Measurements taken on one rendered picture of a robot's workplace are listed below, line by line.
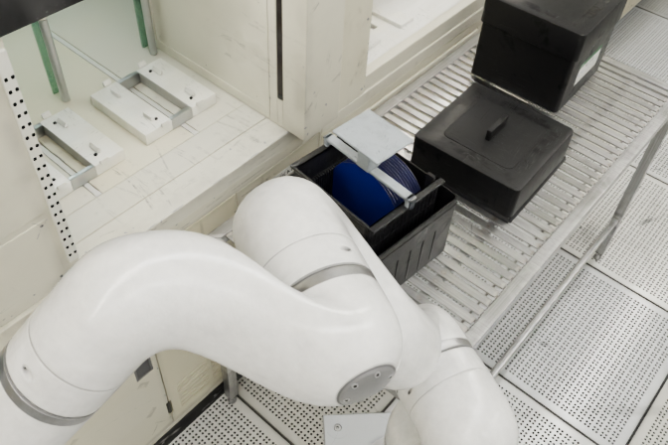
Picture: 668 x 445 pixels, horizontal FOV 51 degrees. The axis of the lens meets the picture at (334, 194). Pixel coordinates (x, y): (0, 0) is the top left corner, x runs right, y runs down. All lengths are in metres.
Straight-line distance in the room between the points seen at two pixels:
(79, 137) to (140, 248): 1.14
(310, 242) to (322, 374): 0.11
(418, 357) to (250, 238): 0.24
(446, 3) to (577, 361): 1.20
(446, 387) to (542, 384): 1.46
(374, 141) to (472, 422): 0.61
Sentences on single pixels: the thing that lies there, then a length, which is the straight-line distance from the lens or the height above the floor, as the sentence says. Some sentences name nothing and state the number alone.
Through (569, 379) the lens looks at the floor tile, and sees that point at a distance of 2.39.
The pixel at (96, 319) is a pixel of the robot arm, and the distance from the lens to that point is 0.53.
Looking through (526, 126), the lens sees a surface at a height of 0.86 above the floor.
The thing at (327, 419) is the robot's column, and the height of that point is 0.76.
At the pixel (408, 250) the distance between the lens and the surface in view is 1.41.
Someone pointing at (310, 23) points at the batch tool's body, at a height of 1.18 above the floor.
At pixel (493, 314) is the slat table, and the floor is 0.76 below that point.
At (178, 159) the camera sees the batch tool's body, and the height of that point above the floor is 0.87.
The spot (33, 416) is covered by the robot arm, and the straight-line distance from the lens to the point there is 0.60.
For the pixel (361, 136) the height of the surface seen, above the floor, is 1.08.
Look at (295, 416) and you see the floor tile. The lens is 2.18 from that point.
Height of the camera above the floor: 1.96
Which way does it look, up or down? 47 degrees down
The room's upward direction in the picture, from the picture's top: 4 degrees clockwise
